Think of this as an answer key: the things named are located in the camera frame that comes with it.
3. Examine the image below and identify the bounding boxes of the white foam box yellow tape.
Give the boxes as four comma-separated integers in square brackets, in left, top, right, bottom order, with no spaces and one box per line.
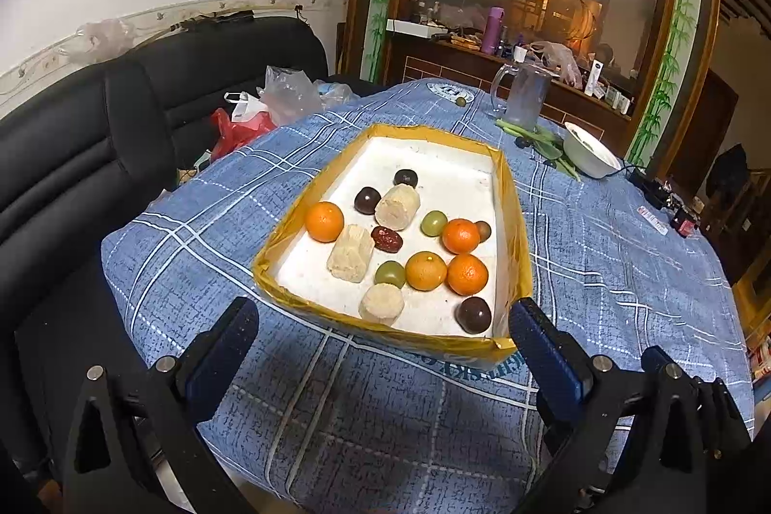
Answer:
[252,122,534,373]

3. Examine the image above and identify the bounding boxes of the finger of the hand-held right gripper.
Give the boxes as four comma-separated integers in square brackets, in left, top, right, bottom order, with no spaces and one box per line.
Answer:
[641,345,754,439]

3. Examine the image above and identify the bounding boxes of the red date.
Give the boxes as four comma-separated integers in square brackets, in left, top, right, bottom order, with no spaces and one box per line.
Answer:
[370,226,402,253]

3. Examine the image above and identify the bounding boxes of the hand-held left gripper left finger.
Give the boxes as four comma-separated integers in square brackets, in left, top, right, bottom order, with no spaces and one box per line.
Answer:
[60,296,261,514]

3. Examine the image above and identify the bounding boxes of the flat white box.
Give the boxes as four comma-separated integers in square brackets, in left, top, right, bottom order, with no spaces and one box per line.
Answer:
[386,18,450,39]

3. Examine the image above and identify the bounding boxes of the white plastic bag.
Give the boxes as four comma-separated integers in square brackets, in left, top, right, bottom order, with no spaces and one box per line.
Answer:
[224,91,266,123]

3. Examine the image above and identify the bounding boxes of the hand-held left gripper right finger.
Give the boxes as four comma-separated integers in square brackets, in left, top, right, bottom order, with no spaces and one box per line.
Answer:
[507,296,707,514]

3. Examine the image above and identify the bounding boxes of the orange mandarin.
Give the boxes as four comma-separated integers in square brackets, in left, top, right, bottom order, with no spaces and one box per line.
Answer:
[305,201,345,242]
[441,218,481,255]
[405,251,448,291]
[446,253,489,296]

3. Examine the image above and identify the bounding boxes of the purple bottle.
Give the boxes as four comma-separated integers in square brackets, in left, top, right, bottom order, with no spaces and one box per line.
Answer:
[480,6,505,55]

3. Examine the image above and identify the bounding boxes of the green vegetable stalks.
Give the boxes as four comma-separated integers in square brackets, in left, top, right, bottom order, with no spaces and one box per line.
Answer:
[495,118,582,182]

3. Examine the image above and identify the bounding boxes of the black sofa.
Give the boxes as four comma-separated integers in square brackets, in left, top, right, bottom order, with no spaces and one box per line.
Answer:
[0,15,362,491]

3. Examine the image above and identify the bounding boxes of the translucent plastic bag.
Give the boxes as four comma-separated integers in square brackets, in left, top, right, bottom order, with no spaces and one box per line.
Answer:
[530,41,584,89]

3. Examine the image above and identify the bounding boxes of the black power strip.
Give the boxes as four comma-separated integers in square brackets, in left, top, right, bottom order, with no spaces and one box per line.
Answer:
[626,168,669,208]

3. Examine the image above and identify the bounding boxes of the red and white card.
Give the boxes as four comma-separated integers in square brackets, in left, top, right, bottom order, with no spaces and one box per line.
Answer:
[638,206,668,235]

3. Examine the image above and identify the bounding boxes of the red plastic bag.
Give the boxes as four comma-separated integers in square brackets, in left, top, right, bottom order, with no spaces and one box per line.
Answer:
[210,107,278,159]

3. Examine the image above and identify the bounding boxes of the long black object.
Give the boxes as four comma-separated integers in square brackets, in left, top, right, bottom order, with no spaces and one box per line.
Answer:
[172,10,255,33]

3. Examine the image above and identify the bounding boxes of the clear glass mug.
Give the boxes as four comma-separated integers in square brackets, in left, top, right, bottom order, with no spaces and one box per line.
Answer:
[490,61,552,128]

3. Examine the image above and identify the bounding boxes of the blue plaid tablecloth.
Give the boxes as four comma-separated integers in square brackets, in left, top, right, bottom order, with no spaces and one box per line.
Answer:
[99,77,757,514]

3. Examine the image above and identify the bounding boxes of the white tube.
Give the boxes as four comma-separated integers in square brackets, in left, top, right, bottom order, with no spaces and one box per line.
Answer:
[583,58,604,97]

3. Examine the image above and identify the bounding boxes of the wooden mirror cabinet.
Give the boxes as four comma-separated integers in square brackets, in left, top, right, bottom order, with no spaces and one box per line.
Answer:
[334,0,724,178]

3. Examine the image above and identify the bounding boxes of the small dark red box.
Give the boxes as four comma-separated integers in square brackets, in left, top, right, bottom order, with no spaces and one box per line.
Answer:
[671,207,700,238]

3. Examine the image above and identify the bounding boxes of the white bowl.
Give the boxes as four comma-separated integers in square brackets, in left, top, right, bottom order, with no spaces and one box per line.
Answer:
[562,121,621,179]

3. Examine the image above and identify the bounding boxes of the clear plastic bag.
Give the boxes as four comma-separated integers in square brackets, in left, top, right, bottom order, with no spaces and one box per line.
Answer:
[257,65,323,126]

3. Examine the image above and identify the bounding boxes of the dark cloth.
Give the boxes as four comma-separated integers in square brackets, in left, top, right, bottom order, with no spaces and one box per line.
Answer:
[705,144,754,214]

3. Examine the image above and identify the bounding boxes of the pale blue plastic bag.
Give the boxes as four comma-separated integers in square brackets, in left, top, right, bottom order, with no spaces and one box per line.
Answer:
[313,79,361,108]

